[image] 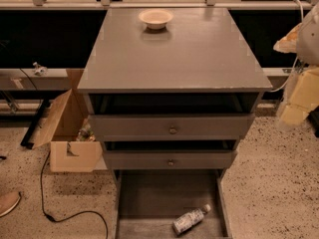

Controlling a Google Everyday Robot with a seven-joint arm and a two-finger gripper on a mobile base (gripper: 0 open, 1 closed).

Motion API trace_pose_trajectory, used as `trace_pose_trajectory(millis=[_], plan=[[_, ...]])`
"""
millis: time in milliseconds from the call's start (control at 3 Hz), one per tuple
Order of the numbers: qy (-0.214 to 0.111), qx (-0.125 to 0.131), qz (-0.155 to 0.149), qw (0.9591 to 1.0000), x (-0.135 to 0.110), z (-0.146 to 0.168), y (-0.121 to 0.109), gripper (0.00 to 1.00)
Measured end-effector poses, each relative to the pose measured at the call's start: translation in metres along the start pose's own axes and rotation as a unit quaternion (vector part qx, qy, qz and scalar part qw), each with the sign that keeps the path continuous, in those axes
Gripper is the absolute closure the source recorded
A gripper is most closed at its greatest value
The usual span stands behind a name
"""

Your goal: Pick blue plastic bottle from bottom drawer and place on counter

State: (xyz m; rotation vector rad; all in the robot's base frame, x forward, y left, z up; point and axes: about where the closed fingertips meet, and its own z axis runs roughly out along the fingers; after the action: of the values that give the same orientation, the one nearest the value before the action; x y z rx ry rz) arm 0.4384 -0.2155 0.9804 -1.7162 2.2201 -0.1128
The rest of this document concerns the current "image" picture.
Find grey drawer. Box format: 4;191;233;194
105;140;237;170
89;94;254;141
116;170;232;239

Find grey drawer cabinet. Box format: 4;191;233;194
79;8;271;239

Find tan round floor object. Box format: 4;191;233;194
0;191;21;217

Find open cardboard box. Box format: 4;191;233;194
33;69;102;172

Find black metal leg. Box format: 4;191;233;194
20;99;50;149

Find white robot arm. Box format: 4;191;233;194
273;4;319;126

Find small crumpled clear object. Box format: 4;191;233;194
33;62;48;76

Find top grey drawer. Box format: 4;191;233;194
89;94;254;141

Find middle grey drawer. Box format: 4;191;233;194
105;140;237;170

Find brass middle drawer knob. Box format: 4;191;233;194
167;159;174;167

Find items inside cardboard box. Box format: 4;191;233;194
76;123;96;141

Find bottom grey drawer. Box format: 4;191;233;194
116;170;232;239

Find black power cable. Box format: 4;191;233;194
39;151;110;239

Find brass top drawer knob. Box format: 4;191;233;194
169;125;177;134

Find white bowl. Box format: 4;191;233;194
139;9;173;30

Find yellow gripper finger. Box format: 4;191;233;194
279;67;319;125
273;24;301;54

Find blue plastic bottle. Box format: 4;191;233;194
172;204;211;235

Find brass drawer knob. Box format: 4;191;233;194
167;159;174;167
169;125;177;134

